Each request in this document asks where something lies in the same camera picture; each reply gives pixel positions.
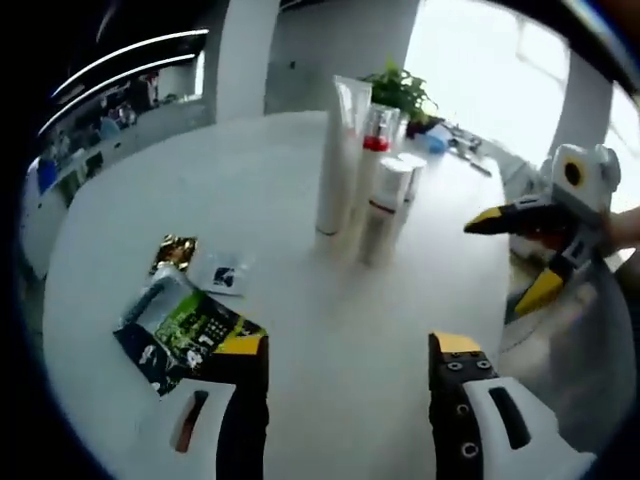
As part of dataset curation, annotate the clear small sachet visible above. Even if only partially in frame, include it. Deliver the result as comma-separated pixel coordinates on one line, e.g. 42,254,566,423
192,252,254,298

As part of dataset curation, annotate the long ceiling light strip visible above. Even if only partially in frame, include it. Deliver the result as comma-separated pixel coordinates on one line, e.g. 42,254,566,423
62,53,197,109
52,28,210,97

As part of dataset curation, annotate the dark blue silver sachet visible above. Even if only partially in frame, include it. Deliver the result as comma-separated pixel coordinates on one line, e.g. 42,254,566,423
112,267,201,399

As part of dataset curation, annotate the white pump bottle red collar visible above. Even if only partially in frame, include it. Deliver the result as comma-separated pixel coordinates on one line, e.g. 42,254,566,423
344,104,402,254

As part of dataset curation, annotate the white skincare tube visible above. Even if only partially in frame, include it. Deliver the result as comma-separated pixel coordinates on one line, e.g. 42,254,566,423
314,74,374,237

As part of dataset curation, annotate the white bottle red square label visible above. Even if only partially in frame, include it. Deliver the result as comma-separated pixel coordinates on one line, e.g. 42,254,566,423
397,152,429,222
359,155,416,267

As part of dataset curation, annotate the white office counter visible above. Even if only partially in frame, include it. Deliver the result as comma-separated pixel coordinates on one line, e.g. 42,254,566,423
24,102,211,272

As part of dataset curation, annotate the person's right hand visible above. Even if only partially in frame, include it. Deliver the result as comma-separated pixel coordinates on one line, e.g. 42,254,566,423
598,205,640,257

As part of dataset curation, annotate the blue packet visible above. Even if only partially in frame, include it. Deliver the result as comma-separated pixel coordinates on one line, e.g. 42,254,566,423
422,127,449,154

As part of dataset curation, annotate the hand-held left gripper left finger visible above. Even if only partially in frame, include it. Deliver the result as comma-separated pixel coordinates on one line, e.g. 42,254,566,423
168,333,271,480

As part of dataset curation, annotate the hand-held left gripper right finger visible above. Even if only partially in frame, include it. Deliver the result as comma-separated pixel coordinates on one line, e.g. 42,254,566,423
428,330,596,480

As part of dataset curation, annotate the green black sachet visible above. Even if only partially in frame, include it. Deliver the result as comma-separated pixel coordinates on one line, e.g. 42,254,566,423
153,292,269,374

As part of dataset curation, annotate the potted green plant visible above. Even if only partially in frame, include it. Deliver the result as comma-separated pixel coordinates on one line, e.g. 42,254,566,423
362,57,441,132

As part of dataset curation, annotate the small dark plant pot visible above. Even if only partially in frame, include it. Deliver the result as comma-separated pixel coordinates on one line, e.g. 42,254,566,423
405,115,444,139

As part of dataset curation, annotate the gold foil sachet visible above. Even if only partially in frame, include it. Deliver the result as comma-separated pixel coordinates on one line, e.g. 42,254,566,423
148,233,200,276

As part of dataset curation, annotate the grey mesh office chair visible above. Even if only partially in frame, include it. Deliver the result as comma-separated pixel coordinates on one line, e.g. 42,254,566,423
499,259,626,432

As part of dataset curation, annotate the blue storage box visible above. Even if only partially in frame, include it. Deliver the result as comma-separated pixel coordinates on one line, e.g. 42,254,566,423
37,159,57,194

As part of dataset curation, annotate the dark desk clutter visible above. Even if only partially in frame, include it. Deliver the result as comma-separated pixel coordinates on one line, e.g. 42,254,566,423
447,130,494,178

